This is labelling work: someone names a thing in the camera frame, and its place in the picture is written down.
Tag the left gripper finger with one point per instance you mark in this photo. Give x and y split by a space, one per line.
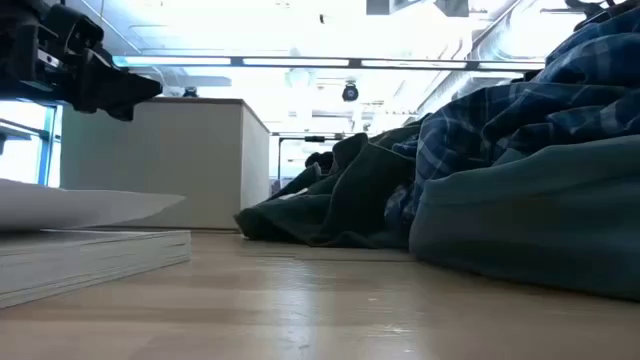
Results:
107 107
125 82

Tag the dark blue plaid shirt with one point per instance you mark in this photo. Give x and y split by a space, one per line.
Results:
540 115

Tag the grey-green trousers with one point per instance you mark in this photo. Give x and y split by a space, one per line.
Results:
525 215

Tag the beige fabric storage box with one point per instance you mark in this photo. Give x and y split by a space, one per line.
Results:
165 165

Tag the blue-framed window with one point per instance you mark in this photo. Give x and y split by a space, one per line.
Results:
25 150

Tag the black Outsiders paperback book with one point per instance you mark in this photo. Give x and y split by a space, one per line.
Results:
75 260

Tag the long ceiling light strip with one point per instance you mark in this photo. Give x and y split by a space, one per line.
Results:
300 62

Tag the black metal station frame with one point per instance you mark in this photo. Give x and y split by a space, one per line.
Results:
312 138

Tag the black ceiling camera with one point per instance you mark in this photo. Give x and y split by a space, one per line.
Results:
350 92

